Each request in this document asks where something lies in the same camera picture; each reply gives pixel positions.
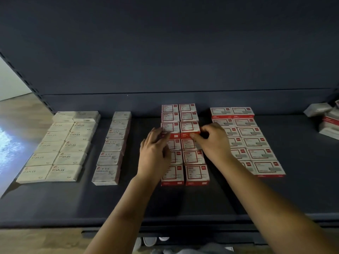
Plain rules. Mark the person's right hand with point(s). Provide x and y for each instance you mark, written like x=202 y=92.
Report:
x=214 y=142

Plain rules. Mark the person's left hand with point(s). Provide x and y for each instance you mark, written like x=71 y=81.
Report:
x=153 y=156

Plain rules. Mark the dark metal shelf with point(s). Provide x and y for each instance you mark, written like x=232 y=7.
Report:
x=159 y=45

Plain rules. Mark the pile of red white boxes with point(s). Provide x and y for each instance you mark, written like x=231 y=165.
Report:
x=331 y=123

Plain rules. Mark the person's left forearm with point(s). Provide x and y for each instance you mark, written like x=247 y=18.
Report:
x=122 y=217

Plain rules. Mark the person's right forearm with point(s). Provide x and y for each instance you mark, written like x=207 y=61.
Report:
x=280 y=206

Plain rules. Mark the person's grey clothing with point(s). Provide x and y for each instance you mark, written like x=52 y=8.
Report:
x=196 y=249

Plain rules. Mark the pink slipper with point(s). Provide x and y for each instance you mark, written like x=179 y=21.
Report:
x=164 y=238

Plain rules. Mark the grey slipper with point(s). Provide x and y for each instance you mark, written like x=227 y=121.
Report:
x=137 y=243
x=150 y=240

